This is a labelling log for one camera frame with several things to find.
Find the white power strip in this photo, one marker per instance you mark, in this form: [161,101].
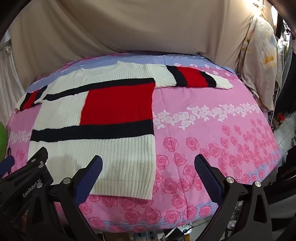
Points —
[145,236]

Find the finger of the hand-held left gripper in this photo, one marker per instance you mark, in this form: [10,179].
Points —
[5,164]
[37,160]

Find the dark hanging clothes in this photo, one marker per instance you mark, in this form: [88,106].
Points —
[289,92]

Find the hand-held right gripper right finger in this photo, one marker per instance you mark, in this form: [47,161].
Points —
[207,178]

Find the beige patterned pillow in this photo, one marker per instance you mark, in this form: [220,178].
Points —
[259,58]

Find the beige backdrop curtain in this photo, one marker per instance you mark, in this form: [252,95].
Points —
[115,27]

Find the white red black knit sweater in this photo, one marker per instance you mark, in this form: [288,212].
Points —
[69,109]

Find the pink floral bed sheet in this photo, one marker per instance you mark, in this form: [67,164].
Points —
[196,129]

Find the green object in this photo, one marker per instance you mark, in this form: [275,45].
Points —
[2,141]

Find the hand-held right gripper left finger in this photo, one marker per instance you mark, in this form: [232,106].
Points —
[91,178]

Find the white sheer curtain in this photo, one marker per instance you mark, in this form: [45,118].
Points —
[10,81]

